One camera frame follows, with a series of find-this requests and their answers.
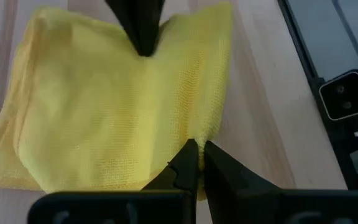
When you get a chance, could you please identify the black aluminium table frame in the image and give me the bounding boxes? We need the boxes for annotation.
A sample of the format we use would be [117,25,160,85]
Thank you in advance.
[277,0,358,191]

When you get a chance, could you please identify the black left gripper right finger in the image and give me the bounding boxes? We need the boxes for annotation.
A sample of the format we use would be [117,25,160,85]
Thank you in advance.
[203,140,284,224]

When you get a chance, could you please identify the table-level camera with white rim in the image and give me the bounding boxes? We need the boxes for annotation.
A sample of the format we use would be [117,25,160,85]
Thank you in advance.
[318,70,358,122]

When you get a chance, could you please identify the yellow microfiber towel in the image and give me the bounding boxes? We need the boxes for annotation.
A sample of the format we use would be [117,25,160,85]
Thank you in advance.
[0,1,233,202]

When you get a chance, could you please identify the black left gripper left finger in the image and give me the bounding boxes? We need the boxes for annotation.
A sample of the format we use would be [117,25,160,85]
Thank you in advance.
[141,138,200,224]

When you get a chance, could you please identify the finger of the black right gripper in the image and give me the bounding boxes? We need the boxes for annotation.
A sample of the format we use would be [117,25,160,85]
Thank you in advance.
[141,0,167,56]
[104,0,147,57]

